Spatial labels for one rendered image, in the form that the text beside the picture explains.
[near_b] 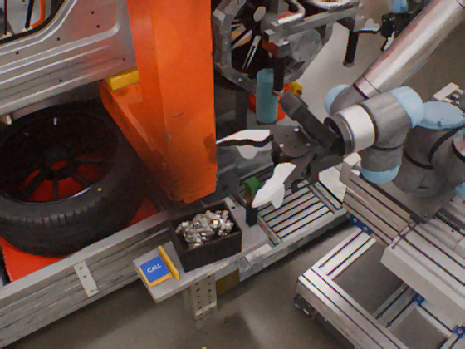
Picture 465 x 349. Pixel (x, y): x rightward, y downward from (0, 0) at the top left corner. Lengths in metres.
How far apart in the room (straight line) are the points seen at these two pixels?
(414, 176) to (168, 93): 0.67
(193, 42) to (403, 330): 1.20
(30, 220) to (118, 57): 0.66
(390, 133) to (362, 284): 1.05
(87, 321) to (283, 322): 0.79
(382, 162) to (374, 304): 0.96
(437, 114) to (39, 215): 1.28
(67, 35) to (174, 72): 0.57
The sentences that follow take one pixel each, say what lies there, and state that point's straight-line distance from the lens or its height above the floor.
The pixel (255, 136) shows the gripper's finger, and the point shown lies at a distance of 0.76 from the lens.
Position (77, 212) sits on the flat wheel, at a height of 0.50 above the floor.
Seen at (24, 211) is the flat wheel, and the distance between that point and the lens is 1.70.
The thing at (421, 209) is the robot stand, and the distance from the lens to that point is 1.23.
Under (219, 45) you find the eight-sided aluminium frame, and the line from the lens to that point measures 1.66.
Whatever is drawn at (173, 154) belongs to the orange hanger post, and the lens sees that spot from 1.35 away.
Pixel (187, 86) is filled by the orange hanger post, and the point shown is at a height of 0.99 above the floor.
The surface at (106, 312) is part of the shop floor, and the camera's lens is 1.97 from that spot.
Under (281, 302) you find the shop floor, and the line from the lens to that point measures 1.93.
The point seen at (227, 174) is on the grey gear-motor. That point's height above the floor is 0.39.
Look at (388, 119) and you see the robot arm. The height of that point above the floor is 1.23.
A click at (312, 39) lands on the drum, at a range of 1.70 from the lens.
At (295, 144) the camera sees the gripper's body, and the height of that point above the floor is 1.21.
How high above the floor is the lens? 1.70
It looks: 47 degrees down
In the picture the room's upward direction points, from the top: straight up
